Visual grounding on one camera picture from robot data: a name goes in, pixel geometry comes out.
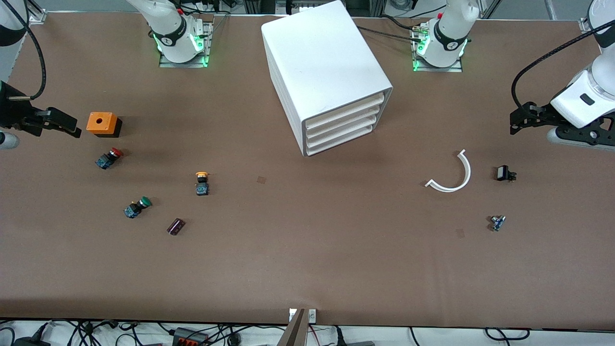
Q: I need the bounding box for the grey metal profile post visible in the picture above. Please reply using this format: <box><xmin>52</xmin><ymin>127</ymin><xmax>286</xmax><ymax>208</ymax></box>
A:
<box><xmin>276</xmin><ymin>308</ymin><xmax>308</xmax><ymax>346</ymax></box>

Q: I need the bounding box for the green push button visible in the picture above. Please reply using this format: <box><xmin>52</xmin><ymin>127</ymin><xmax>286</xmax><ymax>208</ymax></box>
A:
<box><xmin>123</xmin><ymin>196</ymin><xmax>153</xmax><ymax>220</ymax></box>

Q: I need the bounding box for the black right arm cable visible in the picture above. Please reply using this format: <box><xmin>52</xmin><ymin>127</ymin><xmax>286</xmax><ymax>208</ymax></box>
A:
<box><xmin>9</xmin><ymin>0</ymin><xmax>48</xmax><ymax>101</ymax></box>

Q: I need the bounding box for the black base cable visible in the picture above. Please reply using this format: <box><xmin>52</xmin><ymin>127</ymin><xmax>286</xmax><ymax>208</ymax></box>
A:
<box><xmin>379</xmin><ymin>14</ymin><xmax>424</xmax><ymax>32</ymax></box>
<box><xmin>357</xmin><ymin>26</ymin><xmax>422</xmax><ymax>42</ymax></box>

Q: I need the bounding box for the white drawer cabinet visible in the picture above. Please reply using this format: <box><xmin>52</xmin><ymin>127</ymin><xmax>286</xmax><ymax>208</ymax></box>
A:
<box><xmin>261</xmin><ymin>0</ymin><xmax>394</xmax><ymax>158</ymax></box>

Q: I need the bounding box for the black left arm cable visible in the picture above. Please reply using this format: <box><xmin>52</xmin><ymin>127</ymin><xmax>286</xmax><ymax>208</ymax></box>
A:
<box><xmin>511</xmin><ymin>19</ymin><xmax>615</xmax><ymax>112</ymax></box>

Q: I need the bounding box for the black looped cable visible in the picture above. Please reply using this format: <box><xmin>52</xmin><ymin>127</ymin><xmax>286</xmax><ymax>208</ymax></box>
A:
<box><xmin>484</xmin><ymin>327</ymin><xmax>531</xmax><ymax>342</ymax></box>

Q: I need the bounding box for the black orange power strip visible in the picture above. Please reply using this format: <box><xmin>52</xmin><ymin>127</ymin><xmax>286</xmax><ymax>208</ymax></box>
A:
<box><xmin>172</xmin><ymin>327</ymin><xmax>210</xmax><ymax>346</ymax></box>

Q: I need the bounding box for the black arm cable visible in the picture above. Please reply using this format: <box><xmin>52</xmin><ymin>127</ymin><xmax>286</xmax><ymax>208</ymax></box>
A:
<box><xmin>9</xmin><ymin>0</ymin><xmax>48</xmax><ymax>101</ymax></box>
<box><xmin>511</xmin><ymin>19</ymin><xmax>615</xmax><ymax>112</ymax></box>

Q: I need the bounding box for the orange box with hole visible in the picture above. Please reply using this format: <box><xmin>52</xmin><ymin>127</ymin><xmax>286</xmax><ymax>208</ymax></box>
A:
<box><xmin>86</xmin><ymin>112</ymin><xmax>123</xmax><ymax>139</ymax></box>

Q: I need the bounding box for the black plug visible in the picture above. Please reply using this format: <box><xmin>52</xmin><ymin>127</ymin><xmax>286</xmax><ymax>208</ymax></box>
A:
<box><xmin>335</xmin><ymin>326</ymin><xmax>376</xmax><ymax>346</ymax></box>

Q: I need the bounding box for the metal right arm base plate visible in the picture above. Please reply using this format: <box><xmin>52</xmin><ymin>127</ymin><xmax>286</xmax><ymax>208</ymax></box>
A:
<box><xmin>158</xmin><ymin>21</ymin><xmax>213</xmax><ymax>68</ymax></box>

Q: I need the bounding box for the red push button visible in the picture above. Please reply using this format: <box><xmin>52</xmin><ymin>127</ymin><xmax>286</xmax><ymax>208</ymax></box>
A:
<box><xmin>95</xmin><ymin>148</ymin><xmax>124</xmax><ymax>170</ymax></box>

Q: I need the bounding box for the white plastic drawer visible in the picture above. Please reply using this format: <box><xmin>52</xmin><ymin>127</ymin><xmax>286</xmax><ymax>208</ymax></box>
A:
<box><xmin>306</xmin><ymin>114</ymin><xmax>379</xmax><ymax>148</ymax></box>
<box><xmin>307</xmin><ymin>124</ymin><xmax>375</xmax><ymax>157</ymax></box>
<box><xmin>303</xmin><ymin>92</ymin><xmax>386</xmax><ymax>131</ymax></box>
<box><xmin>305</xmin><ymin>103</ymin><xmax>383</xmax><ymax>140</ymax></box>

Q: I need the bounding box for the white curved plastic piece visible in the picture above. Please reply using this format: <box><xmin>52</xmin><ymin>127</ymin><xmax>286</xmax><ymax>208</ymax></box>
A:
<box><xmin>425</xmin><ymin>149</ymin><xmax>472</xmax><ymax>193</ymax></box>

